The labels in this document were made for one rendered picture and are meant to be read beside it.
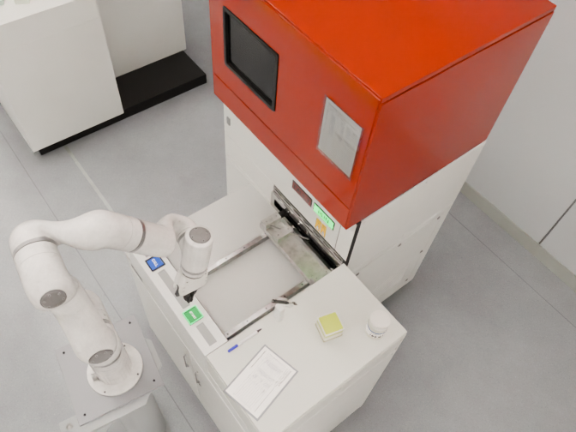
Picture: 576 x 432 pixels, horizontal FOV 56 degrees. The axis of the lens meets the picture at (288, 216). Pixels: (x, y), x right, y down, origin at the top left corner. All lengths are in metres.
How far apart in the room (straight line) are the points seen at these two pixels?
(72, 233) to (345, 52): 0.83
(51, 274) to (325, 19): 0.99
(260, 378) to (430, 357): 1.41
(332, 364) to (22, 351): 1.77
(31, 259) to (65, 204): 2.20
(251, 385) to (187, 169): 2.01
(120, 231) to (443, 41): 1.00
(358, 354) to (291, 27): 1.09
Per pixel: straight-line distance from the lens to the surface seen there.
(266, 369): 1.88
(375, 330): 1.91
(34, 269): 1.35
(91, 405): 2.05
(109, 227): 1.34
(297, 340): 1.93
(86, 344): 1.65
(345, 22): 1.63
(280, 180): 2.18
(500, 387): 3.16
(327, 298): 2.00
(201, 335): 1.94
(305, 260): 2.17
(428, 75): 1.52
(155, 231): 1.44
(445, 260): 3.40
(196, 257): 1.59
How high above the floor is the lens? 2.74
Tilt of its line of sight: 55 degrees down
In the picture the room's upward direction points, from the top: 7 degrees clockwise
